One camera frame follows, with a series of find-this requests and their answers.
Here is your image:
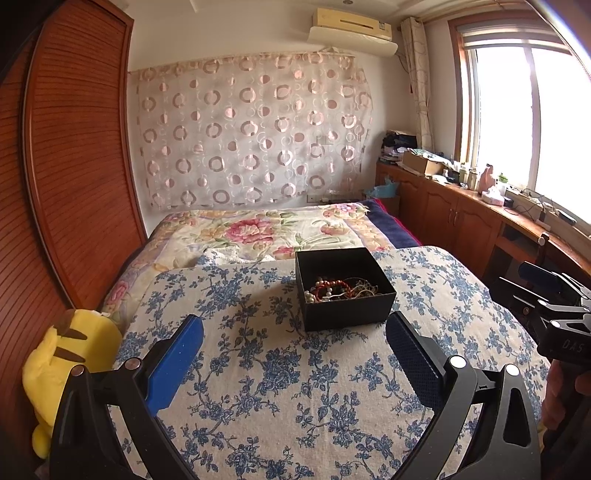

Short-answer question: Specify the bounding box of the thin chain necklace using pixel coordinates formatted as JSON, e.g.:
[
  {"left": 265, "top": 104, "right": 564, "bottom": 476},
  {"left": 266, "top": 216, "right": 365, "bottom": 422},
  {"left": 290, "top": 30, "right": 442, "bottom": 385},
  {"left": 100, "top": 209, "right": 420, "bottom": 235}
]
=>
[{"left": 344, "top": 276, "right": 386, "bottom": 299}]

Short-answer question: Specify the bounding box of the wooden framed window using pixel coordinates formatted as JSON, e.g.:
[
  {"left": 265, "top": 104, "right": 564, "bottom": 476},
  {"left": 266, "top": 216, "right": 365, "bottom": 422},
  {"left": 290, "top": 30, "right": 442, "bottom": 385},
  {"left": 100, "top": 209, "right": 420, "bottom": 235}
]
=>
[{"left": 448, "top": 21, "right": 591, "bottom": 232}]

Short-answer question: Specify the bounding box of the blue floral bed cloth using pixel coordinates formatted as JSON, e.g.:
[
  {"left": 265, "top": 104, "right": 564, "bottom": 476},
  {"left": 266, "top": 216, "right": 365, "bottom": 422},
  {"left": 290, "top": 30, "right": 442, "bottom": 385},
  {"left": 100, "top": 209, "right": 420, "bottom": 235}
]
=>
[{"left": 108, "top": 244, "right": 552, "bottom": 480}]

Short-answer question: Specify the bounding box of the black jewelry box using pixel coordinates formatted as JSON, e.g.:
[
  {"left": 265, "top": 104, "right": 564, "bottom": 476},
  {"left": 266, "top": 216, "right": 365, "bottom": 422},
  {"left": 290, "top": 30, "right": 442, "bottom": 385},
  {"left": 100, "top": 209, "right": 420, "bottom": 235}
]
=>
[{"left": 294, "top": 247, "right": 397, "bottom": 333}]

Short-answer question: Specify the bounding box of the light blue plastic bag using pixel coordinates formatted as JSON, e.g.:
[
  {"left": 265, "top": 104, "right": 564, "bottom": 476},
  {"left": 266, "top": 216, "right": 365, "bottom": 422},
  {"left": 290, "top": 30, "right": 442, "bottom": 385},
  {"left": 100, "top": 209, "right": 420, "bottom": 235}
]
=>
[{"left": 364, "top": 179, "right": 400, "bottom": 199}]

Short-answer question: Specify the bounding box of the dark blue blanket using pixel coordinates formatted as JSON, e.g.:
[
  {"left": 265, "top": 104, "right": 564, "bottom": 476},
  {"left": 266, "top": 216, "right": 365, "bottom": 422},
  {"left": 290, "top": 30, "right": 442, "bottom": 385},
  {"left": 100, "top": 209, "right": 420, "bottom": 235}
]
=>
[{"left": 360, "top": 198, "right": 423, "bottom": 252}]

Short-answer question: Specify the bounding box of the person's right hand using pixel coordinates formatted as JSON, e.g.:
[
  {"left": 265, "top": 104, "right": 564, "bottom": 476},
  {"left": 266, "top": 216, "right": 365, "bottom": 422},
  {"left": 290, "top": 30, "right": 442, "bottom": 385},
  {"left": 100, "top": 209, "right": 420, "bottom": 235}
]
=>
[{"left": 542, "top": 361, "right": 563, "bottom": 433}]

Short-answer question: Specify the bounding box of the red bead bracelet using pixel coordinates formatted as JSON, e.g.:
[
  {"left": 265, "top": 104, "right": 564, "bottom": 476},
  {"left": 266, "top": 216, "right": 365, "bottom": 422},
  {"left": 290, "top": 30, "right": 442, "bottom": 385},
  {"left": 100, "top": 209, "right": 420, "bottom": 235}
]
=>
[{"left": 313, "top": 276, "right": 358, "bottom": 301}]

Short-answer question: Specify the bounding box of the cardboard box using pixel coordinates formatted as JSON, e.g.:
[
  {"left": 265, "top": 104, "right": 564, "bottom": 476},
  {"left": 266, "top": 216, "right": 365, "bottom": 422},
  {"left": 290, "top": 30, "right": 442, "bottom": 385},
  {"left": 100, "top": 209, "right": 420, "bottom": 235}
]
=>
[{"left": 402, "top": 150, "right": 451, "bottom": 177}]

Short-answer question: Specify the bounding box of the brown wooden cabinet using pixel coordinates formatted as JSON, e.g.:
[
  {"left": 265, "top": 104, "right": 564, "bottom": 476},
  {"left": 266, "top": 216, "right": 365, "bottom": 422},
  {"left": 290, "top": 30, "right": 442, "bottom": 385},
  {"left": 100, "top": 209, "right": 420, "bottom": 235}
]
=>
[{"left": 375, "top": 159, "right": 591, "bottom": 287}]

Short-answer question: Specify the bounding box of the beige window curtain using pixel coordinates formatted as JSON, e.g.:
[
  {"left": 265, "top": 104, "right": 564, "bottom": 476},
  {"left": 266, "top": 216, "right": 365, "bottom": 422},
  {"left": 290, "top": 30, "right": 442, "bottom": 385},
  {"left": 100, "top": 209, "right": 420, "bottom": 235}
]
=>
[{"left": 399, "top": 17, "right": 444, "bottom": 155}]

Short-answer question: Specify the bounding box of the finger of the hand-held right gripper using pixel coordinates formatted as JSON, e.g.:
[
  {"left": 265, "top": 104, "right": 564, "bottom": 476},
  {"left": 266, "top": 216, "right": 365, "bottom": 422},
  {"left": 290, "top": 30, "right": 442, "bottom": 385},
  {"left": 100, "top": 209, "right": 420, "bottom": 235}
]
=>
[
  {"left": 517, "top": 261, "right": 570, "bottom": 295},
  {"left": 491, "top": 276, "right": 553, "bottom": 341}
]

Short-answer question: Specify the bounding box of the circle patterned wall curtain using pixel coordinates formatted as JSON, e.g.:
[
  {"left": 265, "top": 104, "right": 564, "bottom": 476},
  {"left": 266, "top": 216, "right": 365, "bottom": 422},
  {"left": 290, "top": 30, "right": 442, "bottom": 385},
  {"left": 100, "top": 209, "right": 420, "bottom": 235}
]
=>
[{"left": 129, "top": 52, "right": 375, "bottom": 213}]

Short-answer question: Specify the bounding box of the yellow plush toy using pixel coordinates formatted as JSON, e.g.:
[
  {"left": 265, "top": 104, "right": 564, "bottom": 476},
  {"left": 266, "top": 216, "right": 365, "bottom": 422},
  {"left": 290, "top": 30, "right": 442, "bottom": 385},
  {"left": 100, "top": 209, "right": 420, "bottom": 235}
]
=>
[{"left": 22, "top": 308, "right": 123, "bottom": 460}]

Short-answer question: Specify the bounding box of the white air conditioner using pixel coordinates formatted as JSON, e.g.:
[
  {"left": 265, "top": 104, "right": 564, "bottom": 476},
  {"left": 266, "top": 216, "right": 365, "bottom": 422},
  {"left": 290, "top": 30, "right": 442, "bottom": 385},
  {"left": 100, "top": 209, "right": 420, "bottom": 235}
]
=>
[{"left": 308, "top": 7, "right": 399, "bottom": 58}]

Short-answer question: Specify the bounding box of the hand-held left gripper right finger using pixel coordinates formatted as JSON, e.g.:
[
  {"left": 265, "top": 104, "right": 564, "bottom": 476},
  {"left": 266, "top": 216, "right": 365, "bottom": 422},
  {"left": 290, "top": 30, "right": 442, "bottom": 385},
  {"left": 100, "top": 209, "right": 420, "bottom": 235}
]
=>
[{"left": 385, "top": 311, "right": 543, "bottom": 480}]

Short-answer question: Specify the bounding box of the pink floral blanket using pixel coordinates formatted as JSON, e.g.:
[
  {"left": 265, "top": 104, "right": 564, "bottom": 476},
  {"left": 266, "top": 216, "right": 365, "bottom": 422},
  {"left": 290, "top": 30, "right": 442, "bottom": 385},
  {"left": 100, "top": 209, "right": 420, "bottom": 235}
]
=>
[{"left": 99, "top": 203, "right": 398, "bottom": 324}]

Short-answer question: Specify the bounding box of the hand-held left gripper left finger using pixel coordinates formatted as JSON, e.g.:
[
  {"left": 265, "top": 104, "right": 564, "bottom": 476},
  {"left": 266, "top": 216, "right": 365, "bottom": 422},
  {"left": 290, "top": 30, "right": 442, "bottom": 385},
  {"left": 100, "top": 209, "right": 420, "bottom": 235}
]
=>
[{"left": 48, "top": 315, "right": 205, "bottom": 480}]

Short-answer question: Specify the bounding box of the pile of dark clothes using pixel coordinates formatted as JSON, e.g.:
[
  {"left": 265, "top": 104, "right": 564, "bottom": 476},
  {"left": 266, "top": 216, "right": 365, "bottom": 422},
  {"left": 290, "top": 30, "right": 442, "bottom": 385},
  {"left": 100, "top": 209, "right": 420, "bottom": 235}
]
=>
[{"left": 381, "top": 130, "right": 419, "bottom": 162}]

